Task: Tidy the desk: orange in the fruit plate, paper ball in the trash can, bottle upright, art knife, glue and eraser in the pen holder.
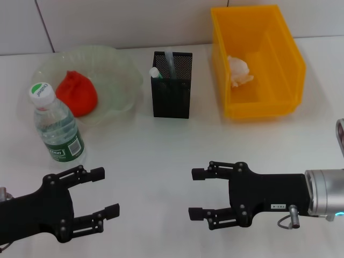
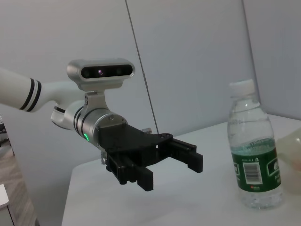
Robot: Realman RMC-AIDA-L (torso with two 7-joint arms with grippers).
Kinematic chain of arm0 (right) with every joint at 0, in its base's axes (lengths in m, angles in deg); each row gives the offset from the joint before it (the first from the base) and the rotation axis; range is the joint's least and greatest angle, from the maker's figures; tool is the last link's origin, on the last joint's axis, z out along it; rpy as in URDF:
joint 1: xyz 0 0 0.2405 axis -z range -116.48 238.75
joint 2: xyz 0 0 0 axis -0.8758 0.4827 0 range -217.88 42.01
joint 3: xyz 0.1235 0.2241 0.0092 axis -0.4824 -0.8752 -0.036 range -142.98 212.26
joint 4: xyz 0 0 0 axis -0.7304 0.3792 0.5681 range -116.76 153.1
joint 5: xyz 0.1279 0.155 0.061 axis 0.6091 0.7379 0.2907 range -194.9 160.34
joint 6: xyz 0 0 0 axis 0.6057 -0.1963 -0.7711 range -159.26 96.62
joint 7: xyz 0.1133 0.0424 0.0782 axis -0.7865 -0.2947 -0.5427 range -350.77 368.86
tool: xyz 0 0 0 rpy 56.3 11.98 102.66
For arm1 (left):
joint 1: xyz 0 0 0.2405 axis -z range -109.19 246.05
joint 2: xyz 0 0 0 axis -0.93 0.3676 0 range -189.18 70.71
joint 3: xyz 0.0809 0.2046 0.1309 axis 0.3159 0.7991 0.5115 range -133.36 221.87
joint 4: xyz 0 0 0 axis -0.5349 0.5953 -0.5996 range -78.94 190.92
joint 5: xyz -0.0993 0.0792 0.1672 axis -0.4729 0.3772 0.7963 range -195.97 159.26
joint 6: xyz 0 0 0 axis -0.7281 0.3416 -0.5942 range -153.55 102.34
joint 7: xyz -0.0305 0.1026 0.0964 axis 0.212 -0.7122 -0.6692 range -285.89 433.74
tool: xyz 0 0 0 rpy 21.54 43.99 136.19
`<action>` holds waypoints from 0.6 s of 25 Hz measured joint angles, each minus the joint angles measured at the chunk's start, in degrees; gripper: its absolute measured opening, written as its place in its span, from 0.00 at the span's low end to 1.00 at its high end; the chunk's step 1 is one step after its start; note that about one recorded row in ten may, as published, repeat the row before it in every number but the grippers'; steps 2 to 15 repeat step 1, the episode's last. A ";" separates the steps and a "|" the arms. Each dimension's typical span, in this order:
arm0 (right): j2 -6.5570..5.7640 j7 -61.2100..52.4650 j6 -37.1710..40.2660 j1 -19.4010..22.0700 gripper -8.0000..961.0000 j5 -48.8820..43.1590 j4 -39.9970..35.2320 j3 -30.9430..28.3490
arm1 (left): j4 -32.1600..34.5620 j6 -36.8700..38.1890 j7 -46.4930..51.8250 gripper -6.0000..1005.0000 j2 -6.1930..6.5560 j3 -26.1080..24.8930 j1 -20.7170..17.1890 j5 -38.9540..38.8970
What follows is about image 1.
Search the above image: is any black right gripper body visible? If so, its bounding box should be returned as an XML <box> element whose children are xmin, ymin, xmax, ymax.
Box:
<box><xmin>227</xmin><ymin>161</ymin><xmax>310</xmax><ymax>228</ymax></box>

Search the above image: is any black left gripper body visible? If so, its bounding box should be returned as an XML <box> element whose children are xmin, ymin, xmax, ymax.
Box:
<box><xmin>0</xmin><ymin>174</ymin><xmax>75</xmax><ymax>245</ymax></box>

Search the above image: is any clear water bottle green label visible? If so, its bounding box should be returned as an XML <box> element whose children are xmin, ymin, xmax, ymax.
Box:
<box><xmin>28</xmin><ymin>82</ymin><xmax>85</xmax><ymax>165</ymax></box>

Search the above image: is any white paper ball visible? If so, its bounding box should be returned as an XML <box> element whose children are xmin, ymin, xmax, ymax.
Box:
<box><xmin>227</xmin><ymin>55</ymin><xmax>255</xmax><ymax>88</ymax></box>

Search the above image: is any mint green pen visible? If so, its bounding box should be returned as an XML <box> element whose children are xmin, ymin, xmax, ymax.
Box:
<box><xmin>149</xmin><ymin>67</ymin><xmax>163</xmax><ymax>80</ymax></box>

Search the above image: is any silver glitter pen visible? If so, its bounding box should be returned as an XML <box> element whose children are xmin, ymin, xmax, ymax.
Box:
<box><xmin>166</xmin><ymin>47</ymin><xmax>177</xmax><ymax>80</ymax></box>

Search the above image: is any black mesh pen holder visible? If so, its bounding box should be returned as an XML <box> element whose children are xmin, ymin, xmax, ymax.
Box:
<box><xmin>150</xmin><ymin>51</ymin><xmax>194</xmax><ymax>119</ymax></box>

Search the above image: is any green glass fruit plate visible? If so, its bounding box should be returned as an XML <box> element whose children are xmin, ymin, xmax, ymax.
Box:
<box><xmin>28</xmin><ymin>45</ymin><xmax>145</xmax><ymax>127</ymax></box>

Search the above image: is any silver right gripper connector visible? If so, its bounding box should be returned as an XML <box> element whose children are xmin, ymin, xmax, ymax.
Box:
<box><xmin>287</xmin><ymin>204</ymin><xmax>302</xmax><ymax>230</ymax></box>

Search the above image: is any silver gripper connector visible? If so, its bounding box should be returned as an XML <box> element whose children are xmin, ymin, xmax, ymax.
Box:
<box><xmin>287</xmin><ymin>204</ymin><xmax>302</xmax><ymax>230</ymax></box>
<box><xmin>0</xmin><ymin>186</ymin><xmax>13</xmax><ymax>202</ymax></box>

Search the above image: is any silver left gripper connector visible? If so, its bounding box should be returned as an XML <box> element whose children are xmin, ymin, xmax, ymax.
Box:
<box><xmin>0</xmin><ymin>186</ymin><xmax>13</xmax><ymax>202</ymax></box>

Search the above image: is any yellow plastic bin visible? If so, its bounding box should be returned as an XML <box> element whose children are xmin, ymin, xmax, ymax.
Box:
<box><xmin>210</xmin><ymin>4</ymin><xmax>307</xmax><ymax>119</ymax></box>

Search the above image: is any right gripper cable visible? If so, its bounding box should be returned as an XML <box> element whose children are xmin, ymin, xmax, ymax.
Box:
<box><xmin>277</xmin><ymin>214</ymin><xmax>294</xmax><ymax>230</ymax></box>

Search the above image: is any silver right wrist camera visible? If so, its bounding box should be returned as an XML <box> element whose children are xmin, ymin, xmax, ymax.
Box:
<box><xmin>335</xmin><ymin>117</ymin><xmax>344</xmax><ymax>160</ymax></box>

